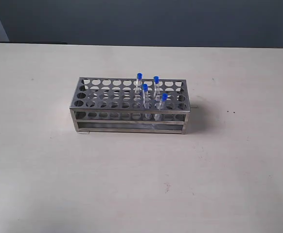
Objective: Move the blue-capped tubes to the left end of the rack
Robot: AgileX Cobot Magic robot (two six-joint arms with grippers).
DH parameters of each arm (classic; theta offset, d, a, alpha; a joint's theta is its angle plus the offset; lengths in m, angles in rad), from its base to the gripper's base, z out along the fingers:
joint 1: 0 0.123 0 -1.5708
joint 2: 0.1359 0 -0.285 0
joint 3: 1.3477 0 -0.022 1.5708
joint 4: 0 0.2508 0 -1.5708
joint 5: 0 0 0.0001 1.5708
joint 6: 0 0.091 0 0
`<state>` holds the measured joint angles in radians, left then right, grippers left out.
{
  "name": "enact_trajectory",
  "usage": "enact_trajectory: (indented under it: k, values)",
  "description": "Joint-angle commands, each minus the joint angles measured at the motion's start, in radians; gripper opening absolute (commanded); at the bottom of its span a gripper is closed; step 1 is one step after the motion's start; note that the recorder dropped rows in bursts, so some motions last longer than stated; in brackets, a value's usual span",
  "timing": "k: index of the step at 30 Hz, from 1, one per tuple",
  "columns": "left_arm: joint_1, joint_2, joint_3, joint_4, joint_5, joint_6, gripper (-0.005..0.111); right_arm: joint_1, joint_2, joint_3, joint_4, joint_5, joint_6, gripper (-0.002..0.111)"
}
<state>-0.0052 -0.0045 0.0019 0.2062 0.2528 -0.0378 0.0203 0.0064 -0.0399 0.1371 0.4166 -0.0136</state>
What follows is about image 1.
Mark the blue-capped test tube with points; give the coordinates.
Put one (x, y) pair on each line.
(138, 87)
(156, 88)
(160, 106)
(146, 103)

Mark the stainless steel test tube rack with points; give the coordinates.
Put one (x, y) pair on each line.
(107, 105)

